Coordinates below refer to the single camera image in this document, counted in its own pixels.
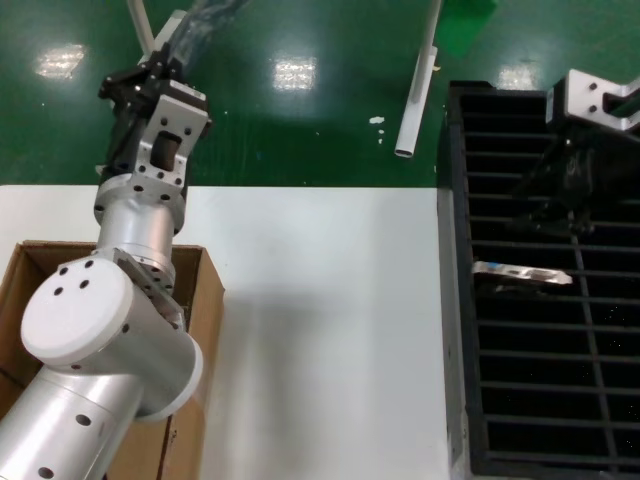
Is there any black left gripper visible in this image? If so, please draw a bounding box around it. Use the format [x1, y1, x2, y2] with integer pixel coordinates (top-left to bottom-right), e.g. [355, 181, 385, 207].
[96, 42, 185, 175]

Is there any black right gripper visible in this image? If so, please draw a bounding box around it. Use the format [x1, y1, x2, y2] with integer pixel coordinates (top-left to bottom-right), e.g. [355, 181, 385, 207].
[508, 131, 632, 236]

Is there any black slotted container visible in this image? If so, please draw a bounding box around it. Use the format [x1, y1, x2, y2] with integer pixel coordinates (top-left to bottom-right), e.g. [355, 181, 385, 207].
[435, 79, 640, 476]

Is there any brown cardboard box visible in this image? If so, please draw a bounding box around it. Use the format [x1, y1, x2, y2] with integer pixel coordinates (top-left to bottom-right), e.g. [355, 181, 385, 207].
[0, 241, 226, 480]

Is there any white table leg with foot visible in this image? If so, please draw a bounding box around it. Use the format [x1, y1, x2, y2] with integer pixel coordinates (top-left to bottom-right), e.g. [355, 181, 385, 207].
[394, 0, 445, 160]
[127, 0, 194, 64]

